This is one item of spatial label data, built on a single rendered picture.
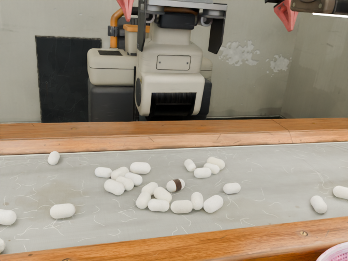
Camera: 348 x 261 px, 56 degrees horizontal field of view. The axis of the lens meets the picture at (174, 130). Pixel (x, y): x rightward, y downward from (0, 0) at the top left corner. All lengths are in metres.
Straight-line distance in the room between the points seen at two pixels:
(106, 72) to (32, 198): 0.90
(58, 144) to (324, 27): 2.44
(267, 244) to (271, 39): 2.62
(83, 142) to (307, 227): 0.45
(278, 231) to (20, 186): 0.40
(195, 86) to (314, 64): 1.85
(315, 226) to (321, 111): 2.33
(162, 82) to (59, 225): 0.73
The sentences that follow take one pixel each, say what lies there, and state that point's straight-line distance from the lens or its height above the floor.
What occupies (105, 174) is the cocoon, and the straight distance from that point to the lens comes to 0.59.
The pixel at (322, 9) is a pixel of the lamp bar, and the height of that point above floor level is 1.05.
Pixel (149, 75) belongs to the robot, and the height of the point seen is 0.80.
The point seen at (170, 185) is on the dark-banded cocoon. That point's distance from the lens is 0.56.
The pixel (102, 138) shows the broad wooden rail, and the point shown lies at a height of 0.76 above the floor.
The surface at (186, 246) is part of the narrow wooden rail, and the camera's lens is 0.42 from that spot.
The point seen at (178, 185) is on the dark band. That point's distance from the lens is 0.56.
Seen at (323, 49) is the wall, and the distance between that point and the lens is 2.84.
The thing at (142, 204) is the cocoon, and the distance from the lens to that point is 0.51.
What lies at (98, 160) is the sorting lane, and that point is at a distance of 0.66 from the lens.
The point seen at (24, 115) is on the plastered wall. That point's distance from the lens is 2.67.
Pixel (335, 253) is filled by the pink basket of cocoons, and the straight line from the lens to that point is 0.48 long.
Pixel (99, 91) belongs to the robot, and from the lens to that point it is 1.40.
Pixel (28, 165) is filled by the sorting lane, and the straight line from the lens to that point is 0.66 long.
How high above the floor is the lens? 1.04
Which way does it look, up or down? 21 degrees down
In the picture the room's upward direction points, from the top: 5 degrees clockwise
